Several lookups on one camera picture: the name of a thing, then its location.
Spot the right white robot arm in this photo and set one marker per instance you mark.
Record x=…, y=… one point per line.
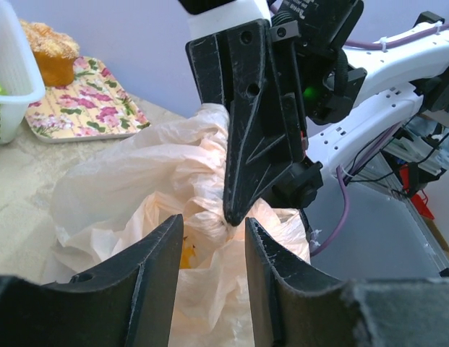
x=406, y=74

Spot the floral pattern tray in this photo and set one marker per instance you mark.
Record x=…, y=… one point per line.
x=94, y=107

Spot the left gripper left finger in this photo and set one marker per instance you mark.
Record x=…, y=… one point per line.
x=127, y=300

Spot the orange frosted muffin toy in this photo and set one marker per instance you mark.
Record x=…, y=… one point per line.
x=54, y=52

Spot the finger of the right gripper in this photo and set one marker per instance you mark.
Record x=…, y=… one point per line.
x=240, y=69

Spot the white plastic basket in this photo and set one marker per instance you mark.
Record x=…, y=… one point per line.
x=19, y=74

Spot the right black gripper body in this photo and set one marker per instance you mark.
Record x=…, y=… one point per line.
x=315, y=82

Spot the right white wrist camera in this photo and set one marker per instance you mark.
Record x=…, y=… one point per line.
x=209, y=17

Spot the orange banana print plastic bag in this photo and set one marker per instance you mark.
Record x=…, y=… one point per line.
x=115, y=198

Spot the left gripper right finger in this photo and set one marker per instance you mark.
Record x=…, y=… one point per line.
x=295, y=304

